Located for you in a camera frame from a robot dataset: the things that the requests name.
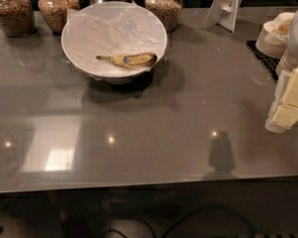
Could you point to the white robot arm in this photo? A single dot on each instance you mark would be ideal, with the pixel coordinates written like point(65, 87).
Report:
point(289, 60)

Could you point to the white ceramic bowl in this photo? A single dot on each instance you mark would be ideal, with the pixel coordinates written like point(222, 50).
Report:
point(89, 68)

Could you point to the black mesh mat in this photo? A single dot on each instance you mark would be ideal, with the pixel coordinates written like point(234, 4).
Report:
point(269, 64)

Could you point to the stack of paper bowls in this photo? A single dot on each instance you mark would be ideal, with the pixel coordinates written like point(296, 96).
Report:
point(273, 37)

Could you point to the white folded card stand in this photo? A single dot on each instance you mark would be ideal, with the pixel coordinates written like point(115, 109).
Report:
point(223, 13)

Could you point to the grain glass jar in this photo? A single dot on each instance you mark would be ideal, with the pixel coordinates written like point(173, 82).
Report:
point(167, 11)
point(54, 12)

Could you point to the white paper liner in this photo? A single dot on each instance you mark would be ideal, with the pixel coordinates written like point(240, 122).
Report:
point(112, 30)

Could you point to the far left grain jar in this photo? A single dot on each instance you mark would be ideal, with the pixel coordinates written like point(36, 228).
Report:
point(16, 18)

